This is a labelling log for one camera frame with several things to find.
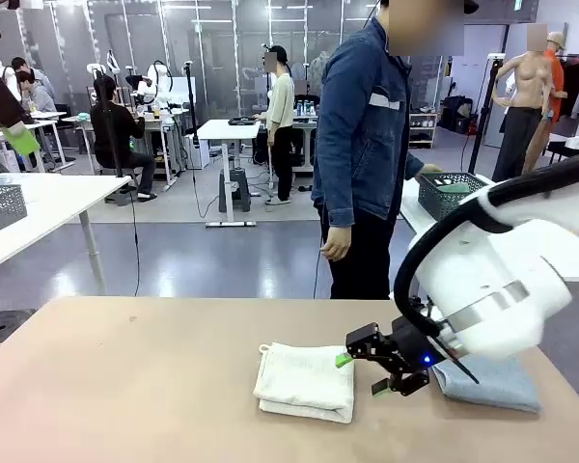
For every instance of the person in denim jacket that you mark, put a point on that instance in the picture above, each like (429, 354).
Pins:
(362, 144)

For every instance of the white hat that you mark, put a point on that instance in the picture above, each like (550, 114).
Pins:
(578, 144)

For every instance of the person in grey hoodie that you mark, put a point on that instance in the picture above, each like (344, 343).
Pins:
(38, 79)

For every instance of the white table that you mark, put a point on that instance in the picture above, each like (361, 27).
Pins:
(410, 212)
(63, 202)

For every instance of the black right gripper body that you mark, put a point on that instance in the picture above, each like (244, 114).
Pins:
(415, 349)

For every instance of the person in cream top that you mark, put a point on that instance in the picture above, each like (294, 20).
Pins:
(280, 101)

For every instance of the seated dark haired person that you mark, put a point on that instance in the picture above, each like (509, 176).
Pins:
(38, 101)

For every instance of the white workbench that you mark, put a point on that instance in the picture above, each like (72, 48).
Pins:
(43, 126)

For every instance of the black metal shelf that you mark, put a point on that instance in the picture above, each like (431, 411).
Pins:
(564, 154)

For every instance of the orange shirt mannequin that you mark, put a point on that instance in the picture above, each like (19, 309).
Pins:
(556, 72)

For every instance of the black tripod stand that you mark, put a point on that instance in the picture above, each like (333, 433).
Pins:
(485, 111)

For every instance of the light blue towel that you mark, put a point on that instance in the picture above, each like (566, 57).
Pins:
(502, 386)

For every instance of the grey step stool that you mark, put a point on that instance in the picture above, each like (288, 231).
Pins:
(234, 193)

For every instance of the clothes rack with clothes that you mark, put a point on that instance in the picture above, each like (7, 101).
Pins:
(574, 87)

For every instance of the white standing desk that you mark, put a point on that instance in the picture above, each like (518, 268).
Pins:
(222, 131)

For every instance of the wooden shoe shelf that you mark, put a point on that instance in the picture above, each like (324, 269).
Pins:
(422, 130)

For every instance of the person's left hand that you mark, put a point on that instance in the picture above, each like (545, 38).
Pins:
(429, 171)

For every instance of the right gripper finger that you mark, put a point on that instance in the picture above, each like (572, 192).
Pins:
(410, 383)
(366, 342)

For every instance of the seated person in black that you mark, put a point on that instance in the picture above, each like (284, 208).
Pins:
(113, 130)

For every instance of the grey plastic basket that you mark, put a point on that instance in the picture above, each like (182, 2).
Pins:
(2, 205)
(439, 200)

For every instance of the black tray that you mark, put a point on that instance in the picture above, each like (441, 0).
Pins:
(243, 121)

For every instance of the bare torso mannequin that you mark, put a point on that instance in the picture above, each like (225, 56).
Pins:
(526, 77)

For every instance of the dark round stool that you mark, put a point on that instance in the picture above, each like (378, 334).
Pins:
(5, 323)

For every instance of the green towel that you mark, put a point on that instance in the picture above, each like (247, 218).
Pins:
(456, 187)

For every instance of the white towel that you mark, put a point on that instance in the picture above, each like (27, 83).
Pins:
(304, 381)

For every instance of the black bags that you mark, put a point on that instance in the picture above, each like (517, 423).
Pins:
(458, 113)

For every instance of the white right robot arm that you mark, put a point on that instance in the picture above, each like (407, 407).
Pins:
(487, 270)

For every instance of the black pole stand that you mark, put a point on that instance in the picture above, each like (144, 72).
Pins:
(191, 106)

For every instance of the person's left forearm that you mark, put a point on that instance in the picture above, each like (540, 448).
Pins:
(412, 166)

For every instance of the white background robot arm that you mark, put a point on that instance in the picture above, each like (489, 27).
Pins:
(7, 72)
(157, 82)

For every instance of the person's right hand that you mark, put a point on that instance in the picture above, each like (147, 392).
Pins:
(337, 243)

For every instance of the person's right forearm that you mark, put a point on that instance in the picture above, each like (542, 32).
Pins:
(342, 202)

